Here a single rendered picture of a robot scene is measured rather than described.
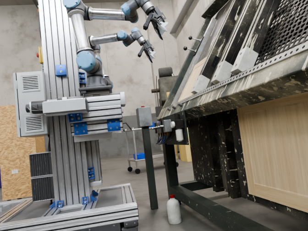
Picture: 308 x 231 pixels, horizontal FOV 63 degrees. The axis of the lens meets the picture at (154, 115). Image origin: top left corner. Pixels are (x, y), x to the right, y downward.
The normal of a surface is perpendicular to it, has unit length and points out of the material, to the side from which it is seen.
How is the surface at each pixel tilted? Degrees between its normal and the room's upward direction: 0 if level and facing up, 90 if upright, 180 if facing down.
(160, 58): 90
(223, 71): 90
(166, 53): 90
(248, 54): 90
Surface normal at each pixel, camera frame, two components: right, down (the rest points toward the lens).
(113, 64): 0.15, -0.10
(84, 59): -0.05, 0.06
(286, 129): -0.96, 0.09
